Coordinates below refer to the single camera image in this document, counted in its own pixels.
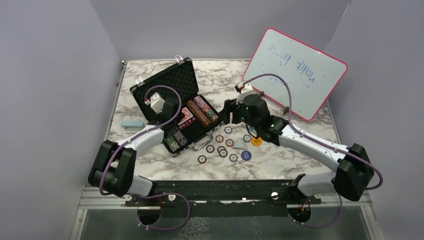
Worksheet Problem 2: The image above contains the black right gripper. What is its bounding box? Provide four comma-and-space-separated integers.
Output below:
219, 97, 260, 131

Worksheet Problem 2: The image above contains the red playing card deck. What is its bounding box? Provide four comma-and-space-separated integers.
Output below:
178, 107, 196, 127

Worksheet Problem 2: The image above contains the clear triangular all-in button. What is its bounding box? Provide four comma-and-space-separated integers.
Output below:
232, 139, 247, 150

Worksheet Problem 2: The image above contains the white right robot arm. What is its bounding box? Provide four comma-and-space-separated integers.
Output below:
219, 94, 376, 204

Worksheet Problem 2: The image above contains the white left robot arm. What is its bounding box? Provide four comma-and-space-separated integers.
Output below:
88, 98, 183, 206

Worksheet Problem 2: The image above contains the black aluminium poker case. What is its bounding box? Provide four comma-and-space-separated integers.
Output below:
130, 57, 223, 156

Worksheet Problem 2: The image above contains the brown orange chip stack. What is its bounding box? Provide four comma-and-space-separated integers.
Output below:
187, 100, 212, 128

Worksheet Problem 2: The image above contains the red dice row in case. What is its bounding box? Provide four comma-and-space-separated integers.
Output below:
179, 119, 196, 130

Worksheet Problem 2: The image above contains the loose brown poker chip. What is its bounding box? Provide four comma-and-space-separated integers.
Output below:
217, 146, 226, 152
205, 144, 215, 153
218, 149, 228, 158
197, 155, 207, 164
225, 138, 235, 148
215, 134, 225, 143

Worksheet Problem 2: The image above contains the orange blue chip stack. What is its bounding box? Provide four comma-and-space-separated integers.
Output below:
173, 130, 188, 146

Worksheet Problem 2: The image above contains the green chip stack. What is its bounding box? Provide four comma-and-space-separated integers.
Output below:
164, 136, 181, 153

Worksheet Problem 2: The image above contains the orange dealer button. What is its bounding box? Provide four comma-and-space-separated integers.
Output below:
251, 137, 263, 147

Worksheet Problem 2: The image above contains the blue dealer button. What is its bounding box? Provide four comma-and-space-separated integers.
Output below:
240, 150, 252, 161

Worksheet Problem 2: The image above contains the light blue eraser case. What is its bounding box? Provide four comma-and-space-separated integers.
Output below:
120, 120, 145, 129

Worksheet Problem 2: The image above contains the whiteboard stand foot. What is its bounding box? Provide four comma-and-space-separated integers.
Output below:
283, 106, 290, 115

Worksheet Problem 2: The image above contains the pink framed whiteboard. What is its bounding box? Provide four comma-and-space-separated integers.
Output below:
242, 28, 348, 121

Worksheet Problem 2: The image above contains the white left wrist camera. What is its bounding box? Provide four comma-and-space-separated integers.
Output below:
144, 92, 166, 114

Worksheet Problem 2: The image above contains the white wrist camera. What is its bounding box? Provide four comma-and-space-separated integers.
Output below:
235, 82, 254, 105
144, 92, 166, 114

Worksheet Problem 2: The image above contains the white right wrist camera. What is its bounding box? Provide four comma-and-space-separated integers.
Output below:
235, 82, 254, 105

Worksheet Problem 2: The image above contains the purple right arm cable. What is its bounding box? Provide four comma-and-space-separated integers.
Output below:
238, 73, 384, 229

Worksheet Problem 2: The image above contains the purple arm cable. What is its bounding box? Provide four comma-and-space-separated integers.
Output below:
98, 85, 192, 232
238, 73, 384, 229

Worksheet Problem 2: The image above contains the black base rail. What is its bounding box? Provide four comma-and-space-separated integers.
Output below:
124, 179, 321, 218

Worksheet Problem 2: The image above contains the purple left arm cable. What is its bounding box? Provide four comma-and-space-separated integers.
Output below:
98, 85, 192, 232

